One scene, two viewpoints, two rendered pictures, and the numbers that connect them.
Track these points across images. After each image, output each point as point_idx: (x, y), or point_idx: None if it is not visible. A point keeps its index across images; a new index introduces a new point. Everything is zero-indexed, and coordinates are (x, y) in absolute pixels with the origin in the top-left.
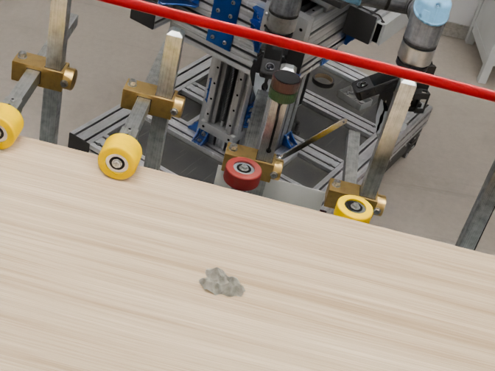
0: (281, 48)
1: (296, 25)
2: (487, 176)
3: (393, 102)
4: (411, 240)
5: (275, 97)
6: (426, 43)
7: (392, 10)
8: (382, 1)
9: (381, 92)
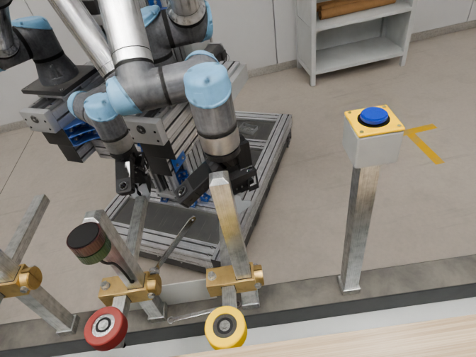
0: (128, 164)
1: (150, 129)
2: (347, 220)
3: (214, 206)
4: (295, 350)
5: (82, 261)
6: (219, 127)
7: (178, 102)
8: (159, 98)
9: (204, 191)
